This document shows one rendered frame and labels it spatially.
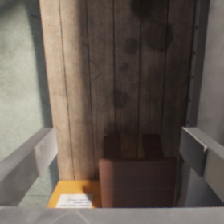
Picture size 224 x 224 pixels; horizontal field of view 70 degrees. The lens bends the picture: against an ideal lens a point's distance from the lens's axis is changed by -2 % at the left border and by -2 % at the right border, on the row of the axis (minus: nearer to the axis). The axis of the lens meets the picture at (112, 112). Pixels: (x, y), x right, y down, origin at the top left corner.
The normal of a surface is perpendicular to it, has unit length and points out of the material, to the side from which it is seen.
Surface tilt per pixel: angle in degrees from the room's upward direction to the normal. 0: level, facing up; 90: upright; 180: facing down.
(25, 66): 0
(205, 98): 31
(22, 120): 0
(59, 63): 0
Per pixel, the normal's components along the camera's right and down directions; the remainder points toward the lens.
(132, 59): -0.01, 0.25
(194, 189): -0.52, 0.22
